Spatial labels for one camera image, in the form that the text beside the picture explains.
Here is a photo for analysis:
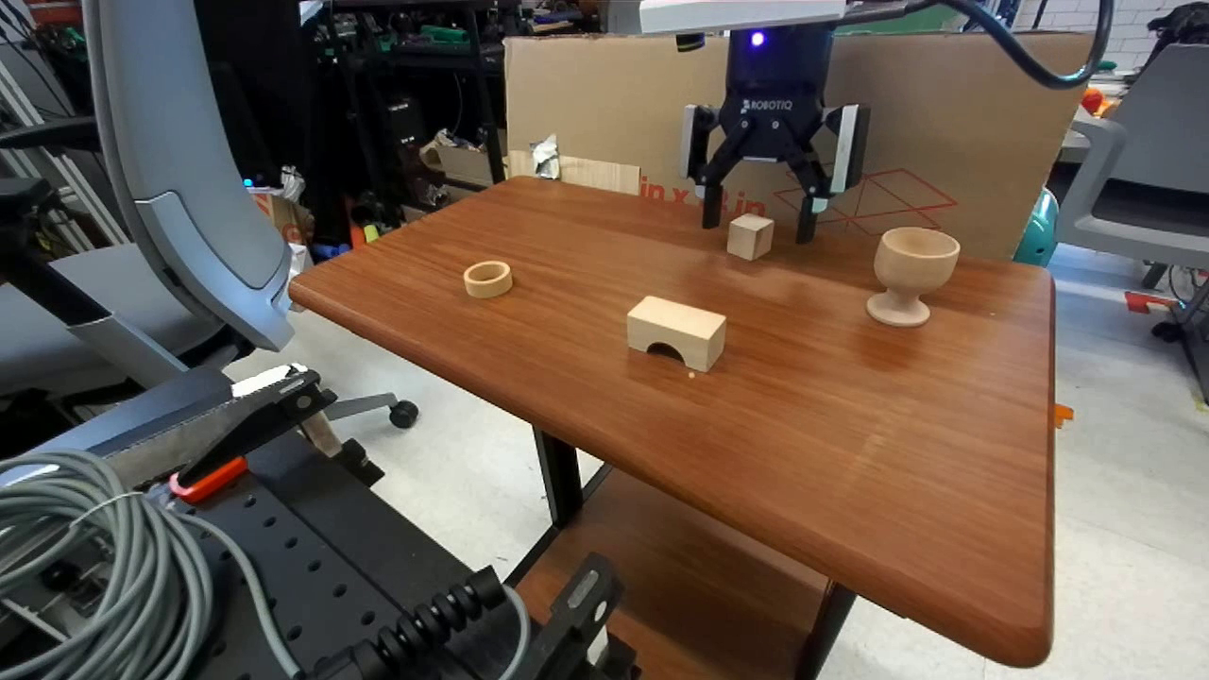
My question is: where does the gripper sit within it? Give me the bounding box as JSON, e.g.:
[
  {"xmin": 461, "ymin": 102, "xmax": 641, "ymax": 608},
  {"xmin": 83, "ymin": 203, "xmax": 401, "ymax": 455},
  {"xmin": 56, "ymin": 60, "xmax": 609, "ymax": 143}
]
[{"xmin": 681, "ymin": 26, "xmax": 871, "ymax": 246}]

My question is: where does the wooden bridge block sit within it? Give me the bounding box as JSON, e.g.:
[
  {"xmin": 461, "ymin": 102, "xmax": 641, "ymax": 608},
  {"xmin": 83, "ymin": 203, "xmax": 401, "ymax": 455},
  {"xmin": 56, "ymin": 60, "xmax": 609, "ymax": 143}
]
[{"xmin": 627, "ymin": 296, "xmax": 728, "ymax": 373}]

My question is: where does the teal round object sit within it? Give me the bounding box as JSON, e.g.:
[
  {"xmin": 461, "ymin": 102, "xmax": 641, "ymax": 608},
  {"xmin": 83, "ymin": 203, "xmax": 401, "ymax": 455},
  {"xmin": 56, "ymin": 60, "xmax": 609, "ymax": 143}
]
[{"xmin": 1013, "ymin": 186, "xmax": 1061, "ymax": 268}]

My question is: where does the wooden cube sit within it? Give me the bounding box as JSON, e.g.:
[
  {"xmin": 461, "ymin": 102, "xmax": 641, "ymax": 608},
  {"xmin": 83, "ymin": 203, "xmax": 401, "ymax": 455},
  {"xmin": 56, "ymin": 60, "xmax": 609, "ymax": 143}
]
[{"xmin": 726, "ymin": 213, "xmax": 775, "ymax": 262}]

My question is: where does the large cardboard box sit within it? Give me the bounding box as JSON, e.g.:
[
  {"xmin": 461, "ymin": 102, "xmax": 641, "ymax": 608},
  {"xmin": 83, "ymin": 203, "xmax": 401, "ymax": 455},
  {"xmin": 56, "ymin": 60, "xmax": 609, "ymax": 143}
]
[{"xmin": 504, "ymin": 31, "xmax": 1097, "ymax": 263}]

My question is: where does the wooden goblet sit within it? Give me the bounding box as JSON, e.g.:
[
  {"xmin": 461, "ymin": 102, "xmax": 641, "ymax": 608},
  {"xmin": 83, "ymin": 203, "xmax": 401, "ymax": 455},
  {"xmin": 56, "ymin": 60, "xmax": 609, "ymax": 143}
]
[{"xmin": 866, "ymin": 227, "xmax": 962, "ymax": 329}]

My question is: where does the light wooden board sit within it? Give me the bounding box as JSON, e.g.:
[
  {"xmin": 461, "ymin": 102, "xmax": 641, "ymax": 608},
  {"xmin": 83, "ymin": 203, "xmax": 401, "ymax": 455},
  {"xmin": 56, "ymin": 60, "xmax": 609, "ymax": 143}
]
[{"xmin": 507, "ymin": 149, "xmax": 644, "ymax": 196}]

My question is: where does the black shelf with gear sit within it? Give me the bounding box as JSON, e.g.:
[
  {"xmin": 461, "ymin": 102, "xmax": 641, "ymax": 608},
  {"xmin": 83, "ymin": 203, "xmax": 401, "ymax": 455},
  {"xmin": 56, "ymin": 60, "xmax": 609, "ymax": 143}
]
[{"xmin": 300, "ymin": 0, "xmax": 511, "ymax": 248}]

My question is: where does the black clamp with orange lever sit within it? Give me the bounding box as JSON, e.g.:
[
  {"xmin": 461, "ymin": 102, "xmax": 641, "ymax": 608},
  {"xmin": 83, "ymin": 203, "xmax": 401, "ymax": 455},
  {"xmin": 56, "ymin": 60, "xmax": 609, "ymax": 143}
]
[{"xmin": 0, "ymin": 365, "xmax": 338, "ymax": 503}]

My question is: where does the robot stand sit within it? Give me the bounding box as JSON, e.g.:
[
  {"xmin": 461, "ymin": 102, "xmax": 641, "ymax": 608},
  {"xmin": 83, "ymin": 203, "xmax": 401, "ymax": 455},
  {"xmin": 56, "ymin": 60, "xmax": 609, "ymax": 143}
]
[{"xmin": 0, "ymin": 366, "xmax": 645, "ymax": 680}]

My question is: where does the grey office chair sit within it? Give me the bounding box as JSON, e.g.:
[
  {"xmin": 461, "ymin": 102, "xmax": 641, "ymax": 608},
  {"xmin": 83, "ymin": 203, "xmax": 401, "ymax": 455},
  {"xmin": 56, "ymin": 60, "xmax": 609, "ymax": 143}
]
[{"xmin": 0, "ymin": 118, "xmax": 420, "ymax": 432}]

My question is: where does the wooden ring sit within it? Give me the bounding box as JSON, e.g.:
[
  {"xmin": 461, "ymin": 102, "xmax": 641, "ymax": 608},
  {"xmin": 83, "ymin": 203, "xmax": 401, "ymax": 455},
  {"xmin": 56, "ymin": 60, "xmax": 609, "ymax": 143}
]
[{"xmin": 463, "ymin": 261, "xmax": 514, "ymax": 300}]

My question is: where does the black ribbed cable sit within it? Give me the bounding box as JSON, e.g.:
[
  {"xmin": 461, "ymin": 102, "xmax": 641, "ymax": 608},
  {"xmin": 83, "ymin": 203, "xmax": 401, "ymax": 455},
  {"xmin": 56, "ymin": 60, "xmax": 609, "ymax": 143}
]
[{"xmin": 316, "ymin": 566, "xmax": 509, "ymax": 680}]

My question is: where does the coil of grey cable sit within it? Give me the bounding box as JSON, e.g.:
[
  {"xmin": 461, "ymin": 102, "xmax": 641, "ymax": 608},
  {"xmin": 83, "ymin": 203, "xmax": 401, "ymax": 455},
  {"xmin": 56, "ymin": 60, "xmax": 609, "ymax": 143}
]
[{"xmin": 0, "ymin": 450, "xmax": 305, "ymax": 680}]

